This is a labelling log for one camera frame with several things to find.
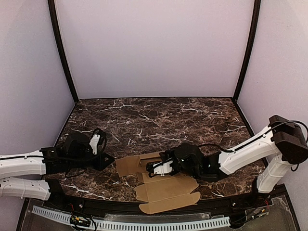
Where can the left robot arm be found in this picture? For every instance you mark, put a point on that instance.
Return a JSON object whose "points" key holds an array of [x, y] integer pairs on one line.
{"points": [[78, 151]]}

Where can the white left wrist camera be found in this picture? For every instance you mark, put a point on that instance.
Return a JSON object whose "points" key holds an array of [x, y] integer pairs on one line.
{"points": [[98, 137]]}

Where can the brown cardboard box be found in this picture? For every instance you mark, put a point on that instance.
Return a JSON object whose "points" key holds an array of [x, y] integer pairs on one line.
{"points": [[159, 194]]}

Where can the left black frame post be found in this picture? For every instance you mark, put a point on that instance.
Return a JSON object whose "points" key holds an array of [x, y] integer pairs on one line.
{"points": [[61, 51]]}

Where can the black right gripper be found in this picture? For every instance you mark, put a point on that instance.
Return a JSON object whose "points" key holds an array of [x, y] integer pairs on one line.
{"points": [[165, 157]]}

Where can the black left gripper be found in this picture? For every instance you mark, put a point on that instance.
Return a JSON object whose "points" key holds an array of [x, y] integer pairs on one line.
{"points": [[96, 160]]}

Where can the right black frame post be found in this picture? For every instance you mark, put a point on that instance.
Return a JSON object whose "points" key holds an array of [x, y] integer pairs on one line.
{"points": [[248, 50]]}

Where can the black frame post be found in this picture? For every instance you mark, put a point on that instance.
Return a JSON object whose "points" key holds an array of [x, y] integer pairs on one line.
{"points": [[248, 50], [61, 51]]}

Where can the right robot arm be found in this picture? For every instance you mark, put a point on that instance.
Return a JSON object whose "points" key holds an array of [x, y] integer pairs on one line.
{"points": [[281, 138]]}

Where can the black front rail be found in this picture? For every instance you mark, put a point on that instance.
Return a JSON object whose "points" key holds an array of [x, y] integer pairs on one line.
{"points": [[233, 205]]}

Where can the small circuit board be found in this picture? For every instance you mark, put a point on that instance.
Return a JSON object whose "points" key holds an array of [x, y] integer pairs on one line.
{"points": [[79, 221]]}

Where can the white slotted cable duct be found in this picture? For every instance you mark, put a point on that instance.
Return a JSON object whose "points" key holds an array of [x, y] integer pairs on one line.
{"points": [[195, 222]]}

